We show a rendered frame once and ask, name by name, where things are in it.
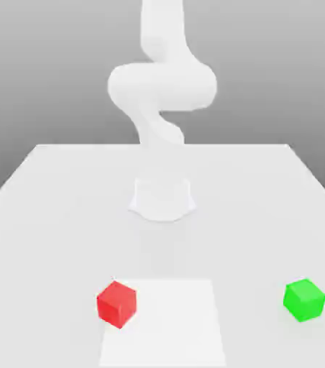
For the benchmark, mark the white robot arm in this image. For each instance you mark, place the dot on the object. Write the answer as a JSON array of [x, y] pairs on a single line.
[[162, 86]]

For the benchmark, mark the small red cube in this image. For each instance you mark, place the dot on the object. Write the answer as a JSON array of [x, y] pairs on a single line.
[[116, 304]]

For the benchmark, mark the small green cube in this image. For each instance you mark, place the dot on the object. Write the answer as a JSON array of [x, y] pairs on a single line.
[[304, 300]]

